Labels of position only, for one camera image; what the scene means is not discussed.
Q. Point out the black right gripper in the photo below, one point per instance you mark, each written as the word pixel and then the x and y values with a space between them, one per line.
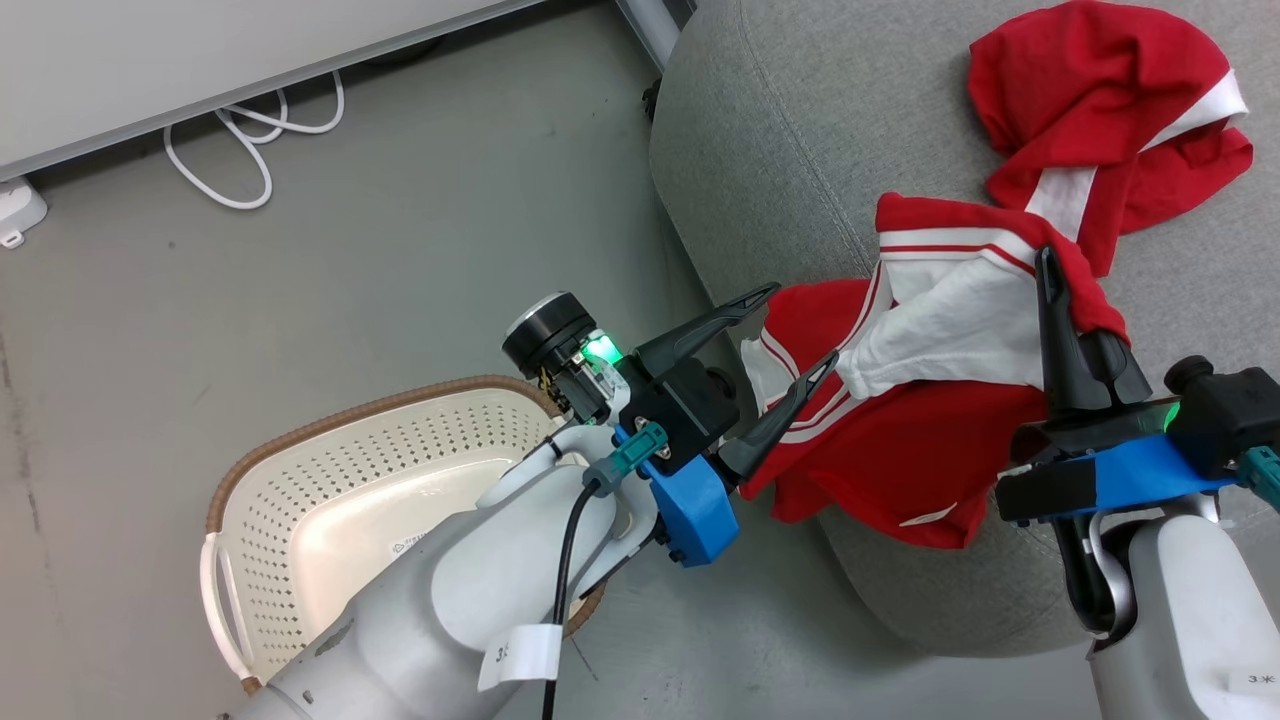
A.
pixel 1090 422

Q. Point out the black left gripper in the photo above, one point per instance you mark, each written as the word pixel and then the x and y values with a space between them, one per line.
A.
pixel 680 405

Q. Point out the red and white jersey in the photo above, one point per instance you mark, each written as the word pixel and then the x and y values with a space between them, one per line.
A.
pixel 900 460

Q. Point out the red shorts with white stripe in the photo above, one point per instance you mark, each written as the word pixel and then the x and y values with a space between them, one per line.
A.
pixel 1080 90

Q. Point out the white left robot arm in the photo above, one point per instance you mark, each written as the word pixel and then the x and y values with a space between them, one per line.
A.
pixel 450 600

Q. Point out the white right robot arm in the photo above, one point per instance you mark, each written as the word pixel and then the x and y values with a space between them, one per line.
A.
pixel 1190 600

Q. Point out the white basket sticker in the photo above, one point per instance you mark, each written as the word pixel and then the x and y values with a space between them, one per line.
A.
pixel 410 546

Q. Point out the white perforated laundry basket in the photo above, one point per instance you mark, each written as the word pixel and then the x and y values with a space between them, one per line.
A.
pixel 330 500

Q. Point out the grey fabric sofa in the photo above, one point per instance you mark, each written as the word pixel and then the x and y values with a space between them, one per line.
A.
pixel 800 150

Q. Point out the black sofa foot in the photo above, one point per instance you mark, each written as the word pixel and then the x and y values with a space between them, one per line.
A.
pixel 651 100

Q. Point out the white cabinet panel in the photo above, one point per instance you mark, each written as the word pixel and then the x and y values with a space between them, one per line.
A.
pixel 200 60

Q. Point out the white power adapter box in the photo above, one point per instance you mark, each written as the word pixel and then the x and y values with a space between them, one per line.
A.
pixel 18 205

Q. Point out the blue right camera mount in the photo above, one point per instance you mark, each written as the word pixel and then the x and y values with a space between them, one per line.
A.
pixel 1150 470

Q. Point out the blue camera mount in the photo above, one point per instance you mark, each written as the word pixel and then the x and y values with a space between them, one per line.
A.
pixel 1150 470
pixel 695 510

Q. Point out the blue left camera mount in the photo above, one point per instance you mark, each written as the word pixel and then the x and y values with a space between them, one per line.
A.
pixel 695 510

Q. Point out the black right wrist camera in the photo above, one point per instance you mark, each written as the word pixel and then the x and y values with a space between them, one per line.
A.
pixel 1230 410

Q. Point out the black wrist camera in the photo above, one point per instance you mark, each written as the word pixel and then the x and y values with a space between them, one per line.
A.
pixel 545 335
pixel 1230 410

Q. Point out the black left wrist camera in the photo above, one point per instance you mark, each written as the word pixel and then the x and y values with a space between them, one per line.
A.
pixel 545 335

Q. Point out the grey metal post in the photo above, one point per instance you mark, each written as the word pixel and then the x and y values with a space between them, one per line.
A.
pixel 655 25

